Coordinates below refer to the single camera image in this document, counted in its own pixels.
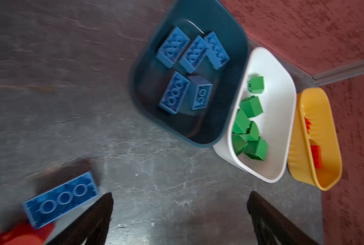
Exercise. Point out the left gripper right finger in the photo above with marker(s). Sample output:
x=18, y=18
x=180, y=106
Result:
x=271, y=227

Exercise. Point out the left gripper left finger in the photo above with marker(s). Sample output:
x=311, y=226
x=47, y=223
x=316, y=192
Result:
x=90, y=228

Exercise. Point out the blue long lego floor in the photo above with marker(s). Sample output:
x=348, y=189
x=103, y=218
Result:
x=51, y=205

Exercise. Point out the green lego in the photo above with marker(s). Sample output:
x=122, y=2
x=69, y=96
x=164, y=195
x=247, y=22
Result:
x=256, y=85
x=257, y=150
x=251, y=106

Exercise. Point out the red legos in yellow bin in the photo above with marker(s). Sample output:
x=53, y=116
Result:
x=315, y=148

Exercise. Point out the red lego left cluster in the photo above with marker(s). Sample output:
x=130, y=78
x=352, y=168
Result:
x=25, y=234

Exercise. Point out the yellow container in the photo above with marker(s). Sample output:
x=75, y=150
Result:
x=314, y=104

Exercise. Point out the white container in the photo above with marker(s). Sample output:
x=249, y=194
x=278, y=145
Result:
x=275, y=123

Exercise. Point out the dark teal container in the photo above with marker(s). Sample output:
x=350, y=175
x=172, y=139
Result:
x=150, y=77

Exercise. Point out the blue long lego left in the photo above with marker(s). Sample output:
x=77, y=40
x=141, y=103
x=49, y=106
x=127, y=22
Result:
x=199, y=92

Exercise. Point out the right aluminium corner post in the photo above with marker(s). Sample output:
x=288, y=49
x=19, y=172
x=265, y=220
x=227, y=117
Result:
x=340, y=73

